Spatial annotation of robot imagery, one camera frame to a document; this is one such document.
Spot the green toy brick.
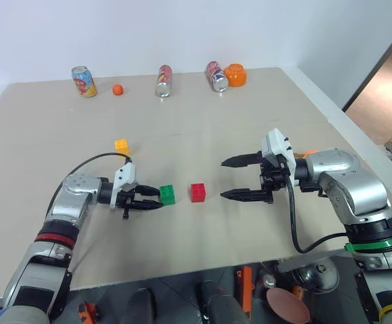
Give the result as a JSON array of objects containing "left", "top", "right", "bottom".
[{"left": 159, "top": 184, "right": 177, "bottom": 206}]

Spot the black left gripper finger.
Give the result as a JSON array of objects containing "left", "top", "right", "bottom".
[
  {"left": 135, "top": 184, "right": 161, "bottom": 197},
  {"left": 131, "top": 199, "right": 165, "bottom": 212}
]

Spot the yellow toy brick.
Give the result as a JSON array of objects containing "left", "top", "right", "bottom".
[{"left": 114, "top": 138, "right": 131, "bottom": 157}]

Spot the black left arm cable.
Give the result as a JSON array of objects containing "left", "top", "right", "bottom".
[{"left": 47, "top": 153, "right": 132, "bottom": 217}]

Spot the red toy brick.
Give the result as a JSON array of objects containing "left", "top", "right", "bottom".
[{"left": 190, "top": 183, "right": 207, "bottom": 203}]

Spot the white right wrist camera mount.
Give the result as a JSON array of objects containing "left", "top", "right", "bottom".
[{"left": 261, "top": 128, "right": 298, "bottom": 185}]

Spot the copper coloured round disc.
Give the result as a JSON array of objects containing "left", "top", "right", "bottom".
[{"left": 266, "top": 287, "right": 311, "bottom": 324}]

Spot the orange black device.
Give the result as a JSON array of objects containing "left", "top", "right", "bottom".
[{"left": 76, "top": 301, "right": 101, "bottom": 324}]

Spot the silver metal dome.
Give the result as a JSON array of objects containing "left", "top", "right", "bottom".
[{"left": 289, "top": 258, "right": 340, "bottom": 294}]

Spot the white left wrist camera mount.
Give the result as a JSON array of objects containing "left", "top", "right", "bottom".
[{"left": 109, "top": 163, "right": 138, "bottom": 210}]

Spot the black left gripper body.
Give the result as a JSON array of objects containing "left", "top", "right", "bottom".
[{"left": 116, "top": 184, "right": 142, "bottom": 219}]

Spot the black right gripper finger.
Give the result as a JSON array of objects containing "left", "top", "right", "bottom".
[
  {"left": 220, "top": 151, "right": 263, "bottom": 169},
  {"left": 219, "top": 188, "right": 267, "bottom": 203}
]

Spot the dark rounded shape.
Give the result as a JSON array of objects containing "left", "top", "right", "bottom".
[
  {"left": 128, "top": 288, "right": 159, "bottom": 324},
  {"left": 198, "top": 279, "right": 249, "bottom": 324}
]

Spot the orange cup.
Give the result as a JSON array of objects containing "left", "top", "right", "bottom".
[{"left": 223, "top": 63, "right": 248, "bottom": 88}]

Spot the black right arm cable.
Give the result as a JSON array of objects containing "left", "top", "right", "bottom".
[{"left": 285, "top": 165, "right": 348, "bottom": 254}]

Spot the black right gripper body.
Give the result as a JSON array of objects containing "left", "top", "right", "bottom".
[{"left": 258, "top": 152, "right": 296, "bottom": 205}]

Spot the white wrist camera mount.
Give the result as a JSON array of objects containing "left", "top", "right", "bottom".
[
  {"left": 261, "top": 128, "right": 298, "bottom": 185},
  {"left": 109, "top": 163, "right": 138, "bottom": 210}
]

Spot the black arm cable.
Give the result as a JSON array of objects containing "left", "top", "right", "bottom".
[
  {"left": 47, "top": 153, "right": 132, "bottom": 217},
  {"left": 285, "top": 165, "right": 348, "bottom": 254}
]

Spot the colourful fruit drink can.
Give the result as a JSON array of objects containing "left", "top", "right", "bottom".
[{"left": 71, "top": 65, "right": 99, "bottom": 99}]

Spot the orange plastic tool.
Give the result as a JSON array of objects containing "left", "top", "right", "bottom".
[{"left": 234, "top": 265, "right": 254, "bottom": 320}]

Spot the red yellow drink can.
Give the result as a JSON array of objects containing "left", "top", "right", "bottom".
[{"left": 155, "top": 64, "right": 174, "bottom": 99}]

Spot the red blue drink can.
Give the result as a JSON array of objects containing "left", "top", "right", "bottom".
[{"left": 206, "top": 61, "right": 230, "bottom": 93}]

